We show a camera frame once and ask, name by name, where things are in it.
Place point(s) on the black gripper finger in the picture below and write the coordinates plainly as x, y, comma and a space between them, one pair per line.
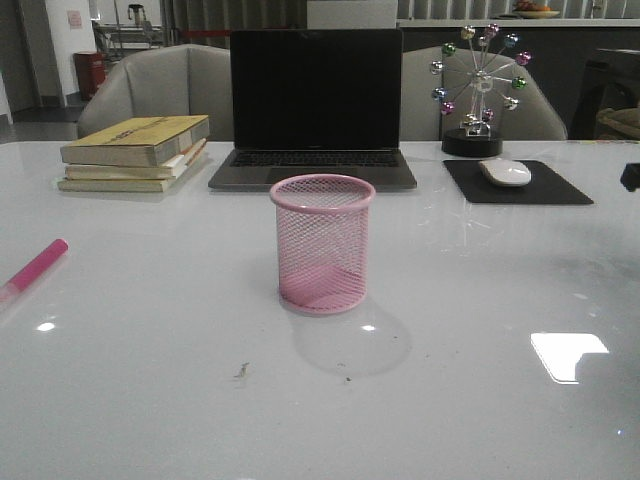
630, 177

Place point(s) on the black-screen grey laptop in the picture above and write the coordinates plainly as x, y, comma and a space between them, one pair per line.
315, 101

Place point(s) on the yellow top book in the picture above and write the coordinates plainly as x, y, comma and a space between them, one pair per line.
140, 141

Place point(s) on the pink pen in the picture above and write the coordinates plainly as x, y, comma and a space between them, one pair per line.
29, 273

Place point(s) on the bottom pale green book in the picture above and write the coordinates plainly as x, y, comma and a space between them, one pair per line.
130, 186

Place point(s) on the middle cream book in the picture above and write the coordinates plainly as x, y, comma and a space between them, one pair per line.
172, 168

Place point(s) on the ferris wheel desk ornament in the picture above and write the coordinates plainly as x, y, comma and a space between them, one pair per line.
469, 79

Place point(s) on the fruit bowl on counter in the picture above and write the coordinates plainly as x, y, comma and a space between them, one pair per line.
527, 9

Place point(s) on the black mouse pad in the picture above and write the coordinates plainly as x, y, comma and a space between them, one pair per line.
545, 188

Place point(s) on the pink mesh pen holder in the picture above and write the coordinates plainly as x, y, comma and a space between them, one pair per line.
322, 240

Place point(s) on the red bin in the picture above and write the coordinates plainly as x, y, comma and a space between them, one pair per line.
90, 71

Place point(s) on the grey armchair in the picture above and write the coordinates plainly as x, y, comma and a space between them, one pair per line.
420, 119
186, 79

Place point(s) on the white computer mouse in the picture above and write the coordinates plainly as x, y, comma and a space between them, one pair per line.
506, 173

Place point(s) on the left grey armchair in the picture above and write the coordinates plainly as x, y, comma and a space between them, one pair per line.
186, 79

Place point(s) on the right grey armchair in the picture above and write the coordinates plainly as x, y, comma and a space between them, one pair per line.
420, 119

